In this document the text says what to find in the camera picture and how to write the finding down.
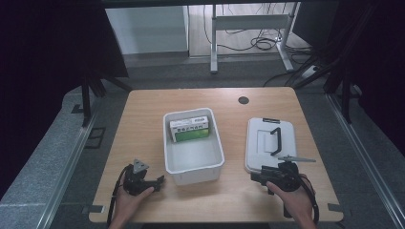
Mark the round black table grommet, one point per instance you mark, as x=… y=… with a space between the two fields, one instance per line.
x=243 y=100

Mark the green and white carton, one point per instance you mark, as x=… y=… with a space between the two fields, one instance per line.
x=189 y=129

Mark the white metal desk frame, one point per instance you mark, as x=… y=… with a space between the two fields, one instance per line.
x=248 y=22

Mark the black tripod stand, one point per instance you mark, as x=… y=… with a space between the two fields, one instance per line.
x=92 y=86

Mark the white power strip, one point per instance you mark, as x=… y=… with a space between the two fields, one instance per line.
x=309 y=72

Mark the white plastic bin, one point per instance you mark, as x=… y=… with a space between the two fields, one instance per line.
x=193 y=149

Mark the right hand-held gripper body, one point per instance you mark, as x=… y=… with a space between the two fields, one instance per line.
x=283 y=178

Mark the aluminium floor rail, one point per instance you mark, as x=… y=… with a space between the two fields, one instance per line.
x=366 y=159
x=63 y=178

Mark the white cabinet panel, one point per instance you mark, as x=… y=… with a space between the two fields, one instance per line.
x=146 y=28

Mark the person's left hand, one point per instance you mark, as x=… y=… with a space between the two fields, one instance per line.
x=129 y=203

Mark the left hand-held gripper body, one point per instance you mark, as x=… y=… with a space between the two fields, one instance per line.
x=135 y=183

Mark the dark curtain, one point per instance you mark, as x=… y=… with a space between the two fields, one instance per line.
x=41 y=79
x=382 y=63

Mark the person's right hand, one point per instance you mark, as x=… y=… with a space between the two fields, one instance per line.
x=294 y=203

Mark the black metal stand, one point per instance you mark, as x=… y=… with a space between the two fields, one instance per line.
x=345 y=95

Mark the black square floor plate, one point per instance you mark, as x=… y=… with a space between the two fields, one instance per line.
x=95 y=138

